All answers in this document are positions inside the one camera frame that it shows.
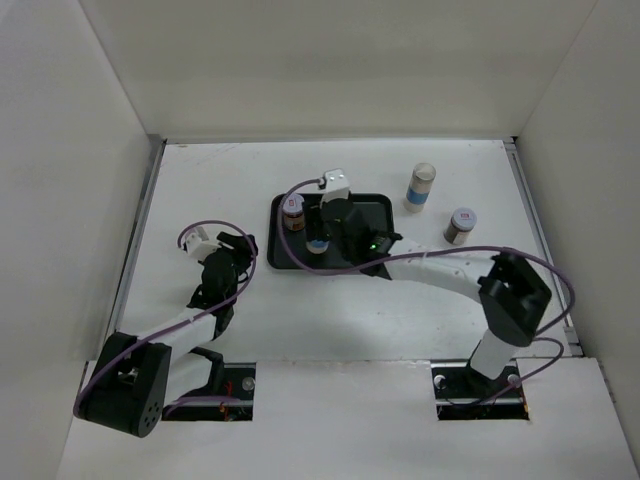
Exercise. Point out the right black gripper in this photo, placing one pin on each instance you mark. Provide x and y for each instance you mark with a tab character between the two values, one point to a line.
312	215

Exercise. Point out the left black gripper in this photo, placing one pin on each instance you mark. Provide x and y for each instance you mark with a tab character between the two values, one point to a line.
245	247

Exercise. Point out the brown spice jar white lid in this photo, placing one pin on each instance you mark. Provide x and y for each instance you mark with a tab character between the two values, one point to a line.
293	213

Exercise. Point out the tall white shaker blue band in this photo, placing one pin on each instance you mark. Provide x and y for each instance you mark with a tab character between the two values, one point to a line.
419	187

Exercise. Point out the dark pepper jar white lid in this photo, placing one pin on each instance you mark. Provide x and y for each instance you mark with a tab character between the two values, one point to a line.
462	222

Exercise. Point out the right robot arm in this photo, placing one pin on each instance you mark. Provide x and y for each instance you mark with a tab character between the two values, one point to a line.
513	297

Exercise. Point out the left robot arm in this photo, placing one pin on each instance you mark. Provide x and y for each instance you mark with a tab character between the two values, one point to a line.
168	373

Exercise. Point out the black plastic tray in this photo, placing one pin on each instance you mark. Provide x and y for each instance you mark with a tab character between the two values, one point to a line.
376	209

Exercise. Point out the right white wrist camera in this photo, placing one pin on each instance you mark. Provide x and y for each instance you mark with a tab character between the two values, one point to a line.
334	185

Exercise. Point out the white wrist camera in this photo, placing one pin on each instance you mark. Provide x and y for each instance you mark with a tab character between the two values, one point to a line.
334	185
197	244

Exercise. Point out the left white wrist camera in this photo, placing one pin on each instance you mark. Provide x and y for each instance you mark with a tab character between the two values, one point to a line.
197	244

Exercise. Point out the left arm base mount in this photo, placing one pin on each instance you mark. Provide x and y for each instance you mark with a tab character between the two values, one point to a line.
202	386

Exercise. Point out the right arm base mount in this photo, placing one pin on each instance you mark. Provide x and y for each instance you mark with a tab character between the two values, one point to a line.
461	394

